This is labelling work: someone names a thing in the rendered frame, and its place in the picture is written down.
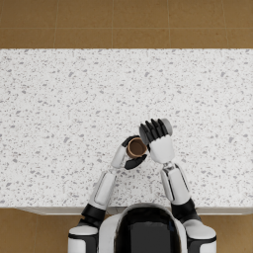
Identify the brown cup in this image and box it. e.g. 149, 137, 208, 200
126, 136, 148, 159

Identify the robot body with dark dome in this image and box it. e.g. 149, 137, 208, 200
98, 203, 189, 253

